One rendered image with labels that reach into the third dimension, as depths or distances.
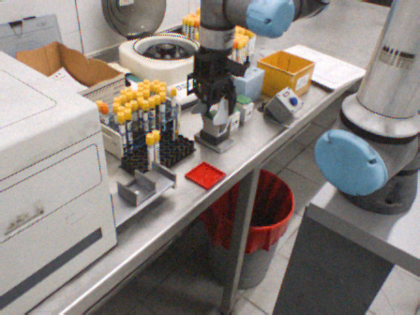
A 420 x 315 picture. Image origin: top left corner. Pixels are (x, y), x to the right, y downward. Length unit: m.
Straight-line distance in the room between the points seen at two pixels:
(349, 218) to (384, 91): 0.30
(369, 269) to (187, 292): 0.98
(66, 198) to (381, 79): 0.47
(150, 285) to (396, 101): 1.36
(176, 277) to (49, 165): 1.28
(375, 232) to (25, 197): 0.59
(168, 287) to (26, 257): 1.17
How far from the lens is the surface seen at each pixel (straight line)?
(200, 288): 1.71
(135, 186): 0.77
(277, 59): 1.30
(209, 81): 0.82
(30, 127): 0.50
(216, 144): 0.93
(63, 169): 0.54
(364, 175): 0.61
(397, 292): 1.96
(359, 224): 0.78
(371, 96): 0.58
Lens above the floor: 1.43
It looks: 38 degrees down
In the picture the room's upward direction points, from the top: 4 degrees clockwise
